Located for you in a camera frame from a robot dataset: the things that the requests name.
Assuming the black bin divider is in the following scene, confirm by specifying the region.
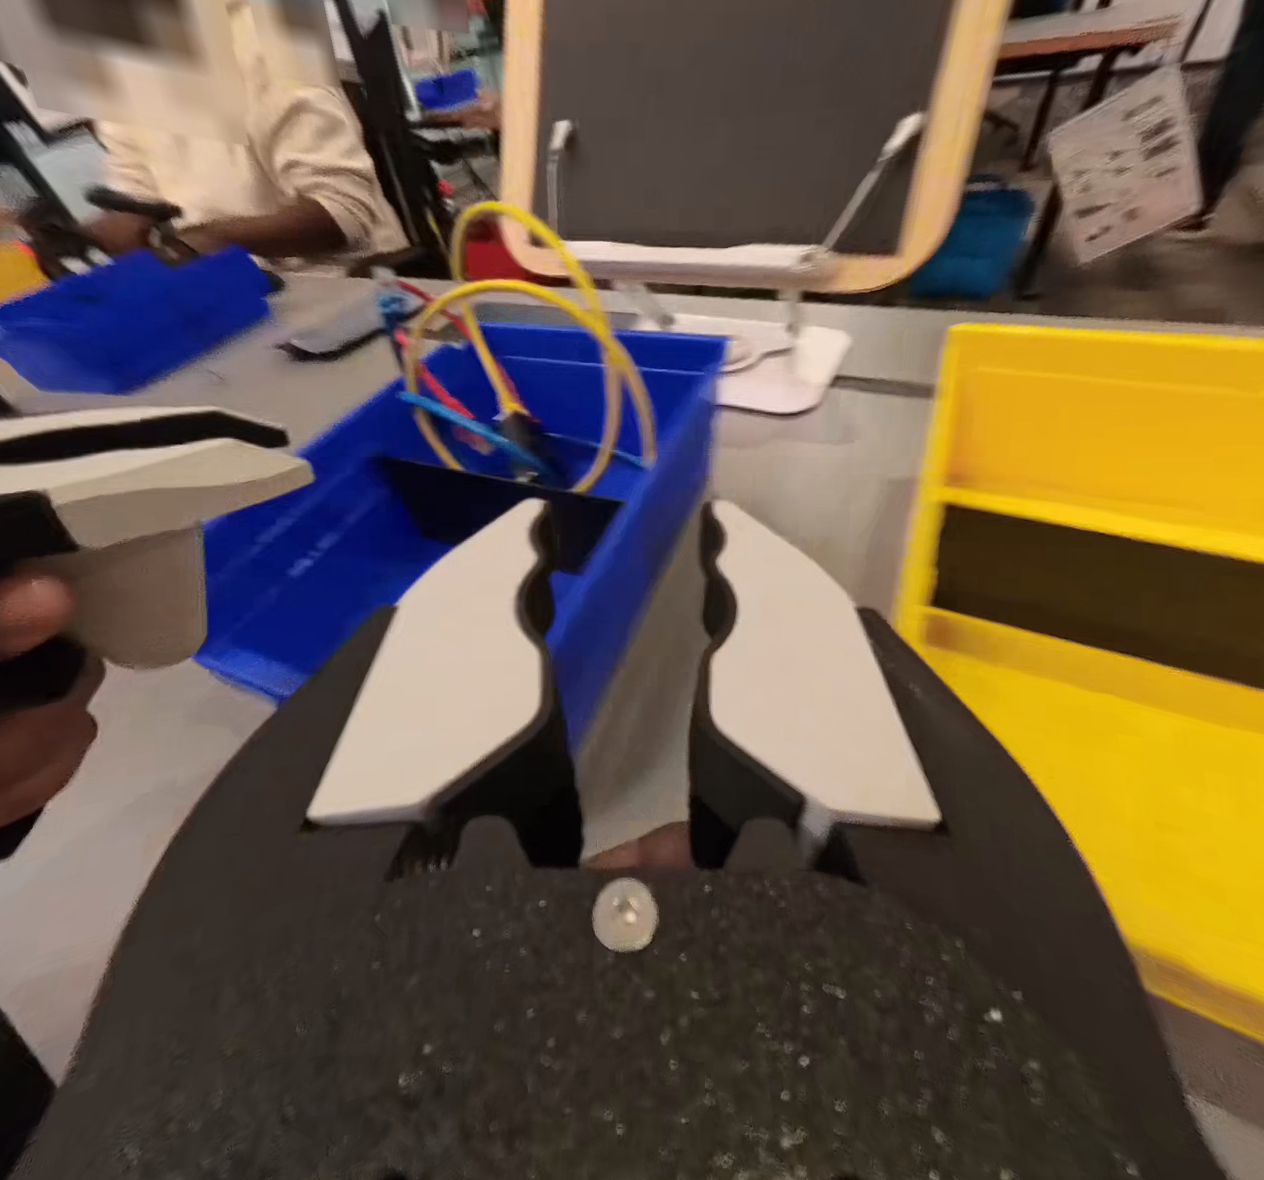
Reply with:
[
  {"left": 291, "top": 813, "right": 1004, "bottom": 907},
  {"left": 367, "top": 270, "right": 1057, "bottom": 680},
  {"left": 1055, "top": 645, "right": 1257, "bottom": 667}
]
[
  {"left": 377, "top": 455, "right": 625, "bottom": 575},
  {"left": 930, "top": 503, "right": 1264, "bottom": 688}
]

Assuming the yellow plastic bin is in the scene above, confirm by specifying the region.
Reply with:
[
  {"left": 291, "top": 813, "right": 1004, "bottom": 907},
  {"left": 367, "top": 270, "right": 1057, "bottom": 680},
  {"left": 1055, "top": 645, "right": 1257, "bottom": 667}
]
[{"left": 892, "top": 321, "right": 1264, "bottom": 1044}]

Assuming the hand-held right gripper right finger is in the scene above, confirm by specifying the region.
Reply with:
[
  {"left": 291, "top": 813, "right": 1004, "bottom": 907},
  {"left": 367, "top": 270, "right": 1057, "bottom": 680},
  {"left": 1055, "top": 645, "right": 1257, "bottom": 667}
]
[{"left": 689, "top": 496, "right": 944, "bottom": 869}]

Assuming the black flat device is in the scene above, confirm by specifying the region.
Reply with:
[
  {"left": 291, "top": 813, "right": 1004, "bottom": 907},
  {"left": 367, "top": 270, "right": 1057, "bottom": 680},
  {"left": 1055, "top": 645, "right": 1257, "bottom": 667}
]
[{"left": 278, "top": 293, "right": 398, "bottom": 362}]

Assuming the blue storage crate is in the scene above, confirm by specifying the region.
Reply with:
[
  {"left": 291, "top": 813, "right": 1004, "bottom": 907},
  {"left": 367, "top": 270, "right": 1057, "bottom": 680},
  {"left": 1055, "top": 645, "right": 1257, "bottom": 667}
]
[{"left": 907, "top": 176, "right": 1035, "bottom": 302}]

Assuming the red ethernet cable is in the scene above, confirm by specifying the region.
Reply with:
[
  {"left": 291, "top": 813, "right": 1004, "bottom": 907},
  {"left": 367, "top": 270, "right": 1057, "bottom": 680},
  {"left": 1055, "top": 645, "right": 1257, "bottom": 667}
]
[{"left": 391, "top": 277, "right": 517, "bottom": 433}]

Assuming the person's left hand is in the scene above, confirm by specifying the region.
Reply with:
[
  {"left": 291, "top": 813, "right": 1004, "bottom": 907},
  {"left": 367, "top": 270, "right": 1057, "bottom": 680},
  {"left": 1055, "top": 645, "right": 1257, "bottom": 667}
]
[{"left": 0, "top": 574, "right": 103, "bottom": 832}]

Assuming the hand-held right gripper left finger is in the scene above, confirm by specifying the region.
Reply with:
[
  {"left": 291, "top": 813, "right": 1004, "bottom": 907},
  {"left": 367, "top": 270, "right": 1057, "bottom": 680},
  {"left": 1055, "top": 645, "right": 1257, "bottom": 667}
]
[{"left": 304, "top": 496, "right": 584, "bottom": 869}]

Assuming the printed paper sheet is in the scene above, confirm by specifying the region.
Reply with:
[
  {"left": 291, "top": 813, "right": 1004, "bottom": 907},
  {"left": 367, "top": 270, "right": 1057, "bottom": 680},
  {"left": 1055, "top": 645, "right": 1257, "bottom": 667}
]
[{"left": 1045, "top": 62, "right": 1202, "bottom": 265}]

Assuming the red storage bin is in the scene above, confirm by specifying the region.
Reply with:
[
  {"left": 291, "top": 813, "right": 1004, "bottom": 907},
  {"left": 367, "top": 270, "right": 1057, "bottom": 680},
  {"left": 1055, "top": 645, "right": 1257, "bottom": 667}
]
[{"left": 462, "top": 211, "right": 536, "bottom": 284}]

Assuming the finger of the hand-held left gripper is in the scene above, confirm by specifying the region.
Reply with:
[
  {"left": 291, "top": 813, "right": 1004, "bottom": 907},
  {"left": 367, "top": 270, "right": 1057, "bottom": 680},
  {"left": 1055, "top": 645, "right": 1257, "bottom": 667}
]
[
  {"left": 0, "top": 404, "right": 293, "bottom": 467},
  {"left": 44, "top": 437, "right": 317, "bottom": 669}
]

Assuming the blue plastic bin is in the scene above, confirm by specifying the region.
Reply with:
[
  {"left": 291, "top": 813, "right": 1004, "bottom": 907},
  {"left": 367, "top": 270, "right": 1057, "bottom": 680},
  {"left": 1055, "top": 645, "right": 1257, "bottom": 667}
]
[
  {"left": 196, "top": 318, "right": 729, "bottom": 749},
  {"left": 0, "top": 244, "right": 280, "bottom": 393}
]

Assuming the blue ethernet cable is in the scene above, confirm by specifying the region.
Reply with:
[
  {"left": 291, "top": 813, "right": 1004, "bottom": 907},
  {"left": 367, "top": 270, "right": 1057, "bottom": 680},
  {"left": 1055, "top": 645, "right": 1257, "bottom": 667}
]
[{"left": 373, "top": 293, "right": 650, "bottom": 477}]

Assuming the wood framed black board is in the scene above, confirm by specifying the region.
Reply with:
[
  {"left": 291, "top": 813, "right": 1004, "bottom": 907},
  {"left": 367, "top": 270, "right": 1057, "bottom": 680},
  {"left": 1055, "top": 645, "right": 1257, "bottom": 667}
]
[{"left": 496, "top": 0, "right": 1035, "bottom": 296}]

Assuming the yellow ethernet cable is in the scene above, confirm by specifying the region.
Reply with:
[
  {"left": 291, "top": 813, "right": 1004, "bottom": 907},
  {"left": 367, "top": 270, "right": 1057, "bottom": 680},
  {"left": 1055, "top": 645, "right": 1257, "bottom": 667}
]
[{"left": 403, "top": 200, "right": 659, "bottom": 496}]

